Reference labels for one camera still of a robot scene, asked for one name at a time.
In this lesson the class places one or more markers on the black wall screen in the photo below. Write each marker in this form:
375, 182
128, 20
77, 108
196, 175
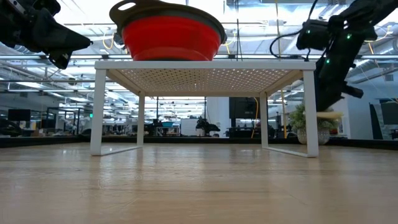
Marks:
244, 107

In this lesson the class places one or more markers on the green potted plant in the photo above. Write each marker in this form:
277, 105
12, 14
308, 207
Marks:
325, 127

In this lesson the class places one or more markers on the dark standing panel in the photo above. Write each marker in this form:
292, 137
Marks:
390, 113

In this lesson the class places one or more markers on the black background robot arm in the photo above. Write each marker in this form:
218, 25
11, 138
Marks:
206, 126

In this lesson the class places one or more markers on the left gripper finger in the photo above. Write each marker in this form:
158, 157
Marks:
59, 28
66, 46

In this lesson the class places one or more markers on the white perforated metal shelf riser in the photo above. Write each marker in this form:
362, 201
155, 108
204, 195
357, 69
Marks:
202, 64

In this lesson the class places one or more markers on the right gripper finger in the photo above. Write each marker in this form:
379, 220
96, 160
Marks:
333, 104
321, 99

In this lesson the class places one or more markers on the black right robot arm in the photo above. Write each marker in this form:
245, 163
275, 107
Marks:
367, 12

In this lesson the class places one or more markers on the black aluminium table frame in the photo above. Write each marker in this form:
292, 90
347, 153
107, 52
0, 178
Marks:
357, 143

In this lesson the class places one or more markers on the red collapsible colander grey rim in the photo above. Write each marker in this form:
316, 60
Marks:
171, 37

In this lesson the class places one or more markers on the small black background monitor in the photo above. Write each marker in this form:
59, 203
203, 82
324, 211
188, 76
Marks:
18, 115

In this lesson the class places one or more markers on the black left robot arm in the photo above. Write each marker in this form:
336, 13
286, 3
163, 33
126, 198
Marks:
46, 3

